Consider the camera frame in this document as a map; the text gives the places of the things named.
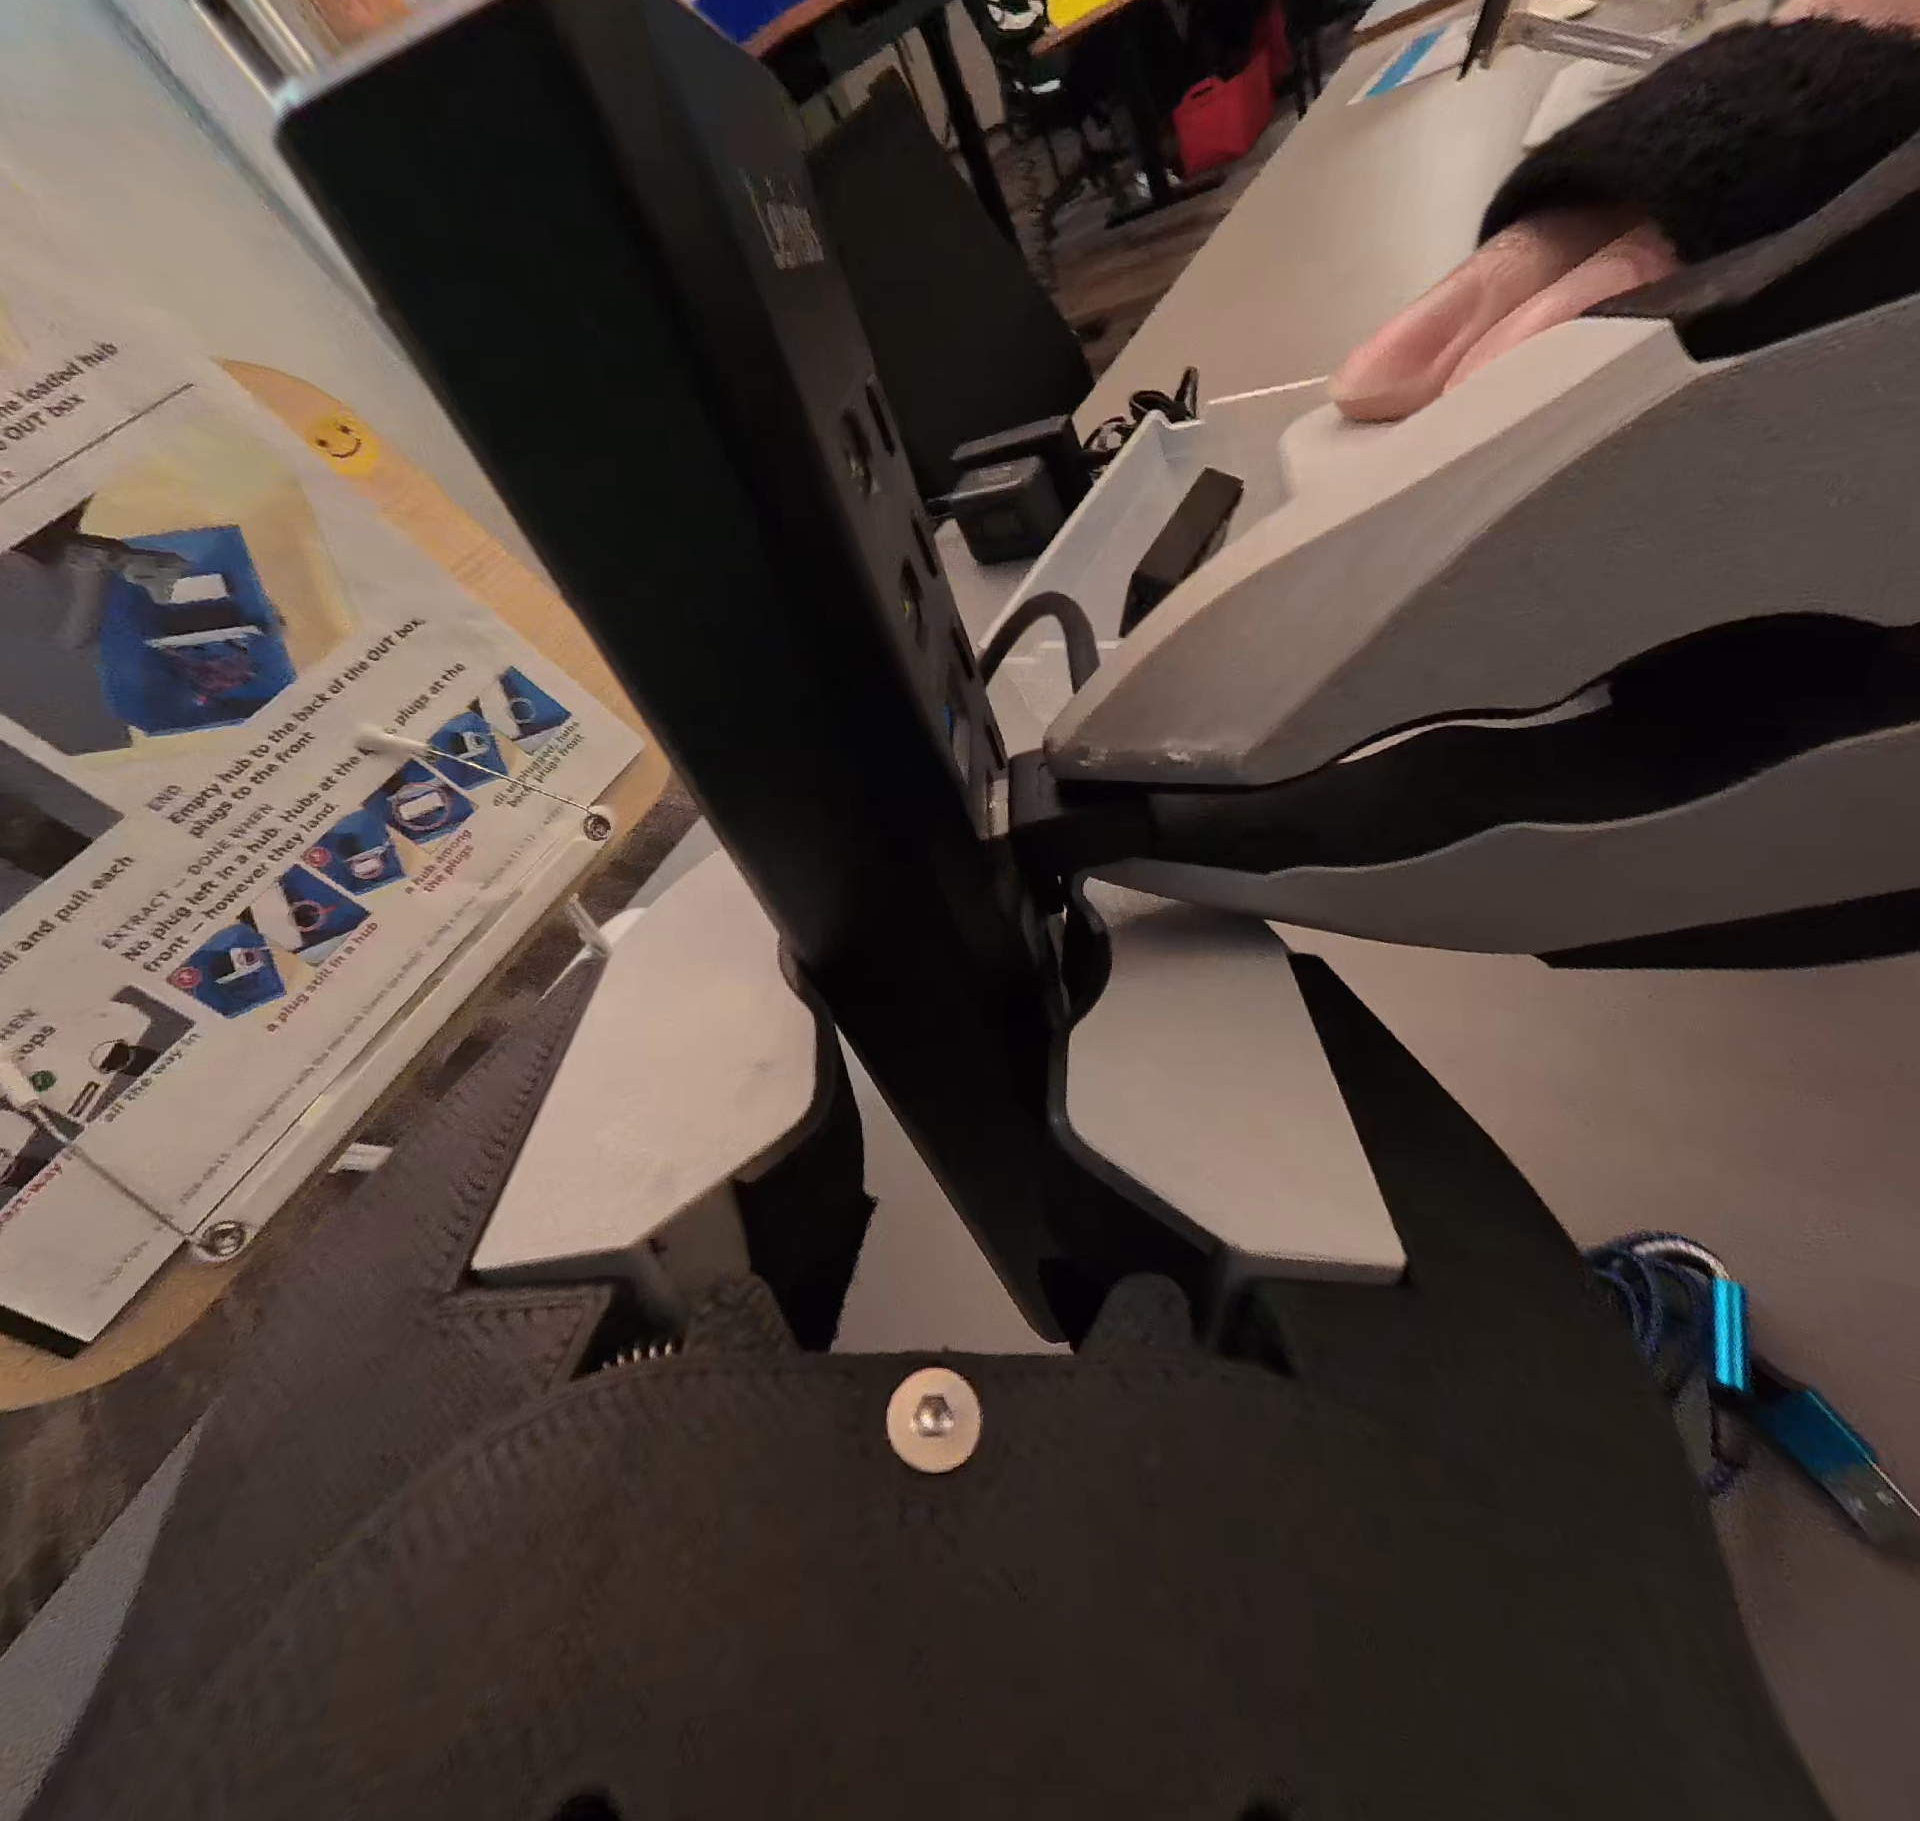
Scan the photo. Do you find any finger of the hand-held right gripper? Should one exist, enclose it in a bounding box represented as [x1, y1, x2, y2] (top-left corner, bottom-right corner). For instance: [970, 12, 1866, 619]
[1078, 742, 1920, 974]
[1041, 293, 1920, 839]

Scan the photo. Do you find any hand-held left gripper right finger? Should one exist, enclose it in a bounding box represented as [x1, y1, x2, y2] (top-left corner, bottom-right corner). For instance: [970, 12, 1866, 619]
[1055, 876, 1410, 1283]

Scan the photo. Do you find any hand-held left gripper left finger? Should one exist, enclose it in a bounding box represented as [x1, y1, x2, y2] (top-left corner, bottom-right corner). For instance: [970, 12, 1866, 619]
[472, 847, 833, 1275]

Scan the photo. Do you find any black usb hub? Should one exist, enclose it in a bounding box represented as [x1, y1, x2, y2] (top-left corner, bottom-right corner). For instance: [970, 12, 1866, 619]
[1125, 467, 1246, 638]
[277, 0, 1111, 1343]

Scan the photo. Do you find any black cable with black plug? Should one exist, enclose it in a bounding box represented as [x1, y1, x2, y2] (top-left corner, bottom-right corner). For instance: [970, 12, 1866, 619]
[982, 591, 1111, 878]

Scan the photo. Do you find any clear plastic storage box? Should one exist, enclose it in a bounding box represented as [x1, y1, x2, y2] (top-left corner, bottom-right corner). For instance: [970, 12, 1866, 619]
[982, 376, 1337, 686]

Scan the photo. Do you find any blue braided cable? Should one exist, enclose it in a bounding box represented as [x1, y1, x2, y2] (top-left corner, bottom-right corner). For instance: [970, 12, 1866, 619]
[1589, 1227, 1920, 1553]

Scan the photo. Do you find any person's right hand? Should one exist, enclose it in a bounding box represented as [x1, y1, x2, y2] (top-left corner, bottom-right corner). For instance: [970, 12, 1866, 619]
[1333, 220, 1681, 428]

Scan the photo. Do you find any printed paper sheet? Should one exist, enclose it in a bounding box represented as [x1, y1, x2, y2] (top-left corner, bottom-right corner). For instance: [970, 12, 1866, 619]
[1342, 21, 1482, 108]

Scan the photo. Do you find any instruction poster board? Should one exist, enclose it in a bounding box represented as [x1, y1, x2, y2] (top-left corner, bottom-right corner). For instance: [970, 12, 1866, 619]
[0, 337, 669, 1409]

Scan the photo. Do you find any black power adapter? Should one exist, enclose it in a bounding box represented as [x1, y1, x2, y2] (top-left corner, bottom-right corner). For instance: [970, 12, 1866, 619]
[930, 415, 1088, 566]

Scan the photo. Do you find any red storage bin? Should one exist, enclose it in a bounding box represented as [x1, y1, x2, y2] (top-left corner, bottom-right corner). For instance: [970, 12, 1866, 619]
[1169, 6, 1295, 179]

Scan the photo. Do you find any black panel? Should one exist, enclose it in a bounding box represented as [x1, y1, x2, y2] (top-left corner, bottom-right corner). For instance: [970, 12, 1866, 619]
[809, 67, 1097, 503]

